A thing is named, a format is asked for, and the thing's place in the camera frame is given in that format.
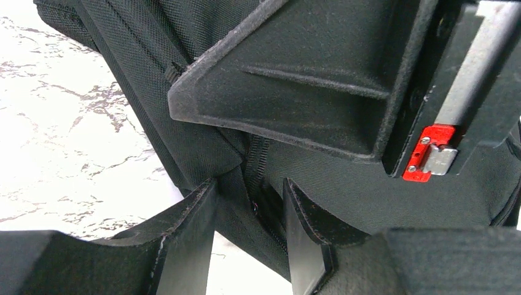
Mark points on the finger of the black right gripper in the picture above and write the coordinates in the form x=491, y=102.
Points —
x=328, y=76

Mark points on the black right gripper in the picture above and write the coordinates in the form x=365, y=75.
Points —
x=464, y=91

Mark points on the black student bag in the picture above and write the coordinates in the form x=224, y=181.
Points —
x=148, y=45

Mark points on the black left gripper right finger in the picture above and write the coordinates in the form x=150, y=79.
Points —
x=328, y=256

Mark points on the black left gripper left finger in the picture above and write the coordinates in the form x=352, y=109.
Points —
x=166, y=254

